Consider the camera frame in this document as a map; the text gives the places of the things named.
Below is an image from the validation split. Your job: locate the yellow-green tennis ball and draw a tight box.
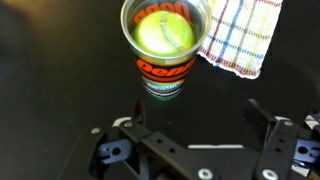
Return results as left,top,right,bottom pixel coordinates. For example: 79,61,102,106
133,10,196,56

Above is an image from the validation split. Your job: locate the checkered dish cloth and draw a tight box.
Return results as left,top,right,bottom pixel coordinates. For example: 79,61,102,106
197,0,284,80

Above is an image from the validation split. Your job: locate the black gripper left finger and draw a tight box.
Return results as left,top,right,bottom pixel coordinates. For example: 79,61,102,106
89,98,221,180

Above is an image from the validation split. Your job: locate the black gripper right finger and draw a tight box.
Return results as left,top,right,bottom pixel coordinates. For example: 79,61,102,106
244,98,320,180

